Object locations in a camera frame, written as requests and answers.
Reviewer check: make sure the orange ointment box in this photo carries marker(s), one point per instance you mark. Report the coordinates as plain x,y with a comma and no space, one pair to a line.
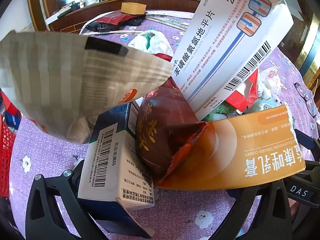
237,150

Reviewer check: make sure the grey white snack bag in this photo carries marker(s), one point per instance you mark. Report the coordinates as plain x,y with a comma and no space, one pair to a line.
65,85

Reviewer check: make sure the red plastic basket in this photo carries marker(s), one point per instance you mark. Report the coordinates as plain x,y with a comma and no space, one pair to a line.
6,155

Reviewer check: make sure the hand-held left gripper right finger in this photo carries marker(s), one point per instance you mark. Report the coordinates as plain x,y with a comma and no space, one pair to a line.
273,205

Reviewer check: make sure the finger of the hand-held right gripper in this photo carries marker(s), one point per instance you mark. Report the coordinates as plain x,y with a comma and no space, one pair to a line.
306,140

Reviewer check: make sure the black plastic part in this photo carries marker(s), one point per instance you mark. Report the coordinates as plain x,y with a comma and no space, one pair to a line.
101,26

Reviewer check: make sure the torn red cardboard box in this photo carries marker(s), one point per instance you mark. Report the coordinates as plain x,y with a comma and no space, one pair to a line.
246,95

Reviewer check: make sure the red plastic bag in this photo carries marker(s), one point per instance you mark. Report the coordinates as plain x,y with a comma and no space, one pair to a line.
163,56

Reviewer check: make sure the purple floral tablecloth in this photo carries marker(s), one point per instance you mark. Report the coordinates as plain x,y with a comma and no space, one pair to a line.
50,155

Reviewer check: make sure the brown red snack packet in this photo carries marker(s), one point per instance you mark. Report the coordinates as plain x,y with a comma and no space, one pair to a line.
160,130

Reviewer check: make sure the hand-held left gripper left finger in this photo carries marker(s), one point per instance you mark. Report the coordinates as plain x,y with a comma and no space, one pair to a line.
40,205

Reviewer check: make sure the white red-dotted plastic bag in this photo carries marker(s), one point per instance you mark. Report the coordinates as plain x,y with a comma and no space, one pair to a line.
271,80

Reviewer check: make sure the wooden headboard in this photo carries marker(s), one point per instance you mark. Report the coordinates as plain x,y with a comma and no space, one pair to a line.
75,12

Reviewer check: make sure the dark blue white medicine box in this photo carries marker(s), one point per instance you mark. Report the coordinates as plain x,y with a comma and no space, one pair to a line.
112,160

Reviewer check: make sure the green plastic bag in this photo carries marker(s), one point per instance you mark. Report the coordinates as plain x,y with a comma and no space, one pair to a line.
221,108

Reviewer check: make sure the white blue-striped medicine box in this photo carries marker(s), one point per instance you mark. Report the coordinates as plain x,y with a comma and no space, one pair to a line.
225,45

